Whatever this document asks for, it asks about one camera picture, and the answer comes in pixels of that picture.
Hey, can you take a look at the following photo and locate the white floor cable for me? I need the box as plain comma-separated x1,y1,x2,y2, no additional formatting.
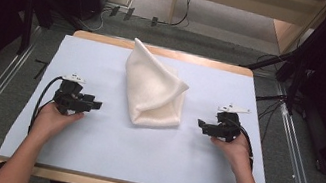
74,2,113,36

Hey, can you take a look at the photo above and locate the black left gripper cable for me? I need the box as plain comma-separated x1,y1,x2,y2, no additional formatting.
27,72,65,139

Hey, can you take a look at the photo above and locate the white mesh laundry bag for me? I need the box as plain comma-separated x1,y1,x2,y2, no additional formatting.
115,36,197,134

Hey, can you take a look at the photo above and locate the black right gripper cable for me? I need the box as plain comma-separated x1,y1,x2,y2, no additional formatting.
228,120,262,172

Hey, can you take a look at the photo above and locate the person's right hand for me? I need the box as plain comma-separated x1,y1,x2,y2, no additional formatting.
204,128,260,178

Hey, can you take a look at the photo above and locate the black metal stand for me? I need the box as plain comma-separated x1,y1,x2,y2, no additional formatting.
232,0,326,122

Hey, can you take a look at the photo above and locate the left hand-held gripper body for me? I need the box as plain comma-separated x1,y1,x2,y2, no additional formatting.
50,70,92,119

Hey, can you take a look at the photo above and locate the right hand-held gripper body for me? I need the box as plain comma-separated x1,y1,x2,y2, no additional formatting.
209,101,252,147

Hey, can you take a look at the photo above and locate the pale blue table mat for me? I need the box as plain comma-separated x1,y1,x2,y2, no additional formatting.
0,26,293,183

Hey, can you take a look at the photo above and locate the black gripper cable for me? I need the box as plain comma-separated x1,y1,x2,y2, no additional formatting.
27,72,65,139
228,120,262,172

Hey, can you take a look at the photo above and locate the person's left hand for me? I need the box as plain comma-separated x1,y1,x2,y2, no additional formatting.
29,99,87,146

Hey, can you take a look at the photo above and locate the black floor cable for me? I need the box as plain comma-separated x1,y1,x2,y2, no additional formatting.
247,90,288,147

